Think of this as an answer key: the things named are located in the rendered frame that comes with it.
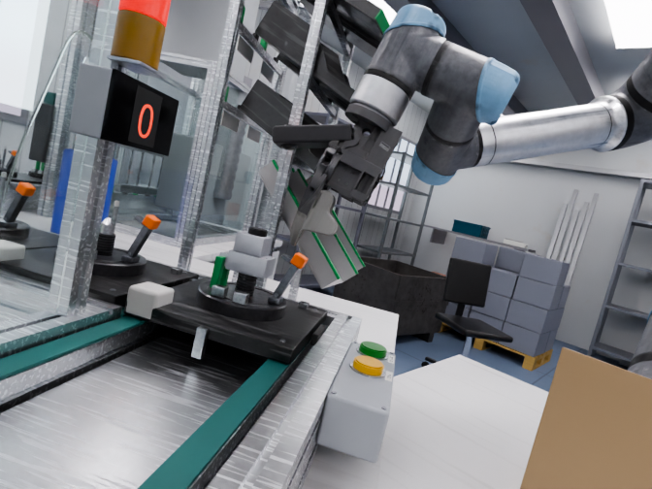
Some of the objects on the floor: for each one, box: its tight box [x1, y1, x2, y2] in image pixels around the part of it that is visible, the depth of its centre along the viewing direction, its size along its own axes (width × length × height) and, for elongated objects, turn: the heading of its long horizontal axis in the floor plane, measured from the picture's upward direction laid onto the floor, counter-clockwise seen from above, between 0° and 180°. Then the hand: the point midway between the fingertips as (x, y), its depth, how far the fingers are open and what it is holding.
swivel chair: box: [421, 257, 513, 367], centre depth 338 cm, size 60×60×94 cm
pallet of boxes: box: [439, 237, 571, 372], centre depth 481 cm, size 110×74×109 cm
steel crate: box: [333, 256, 449, 342], centre depth 441 cm, size 80×97×67 cm
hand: (292, 235), depth 63 cm, fingers closed
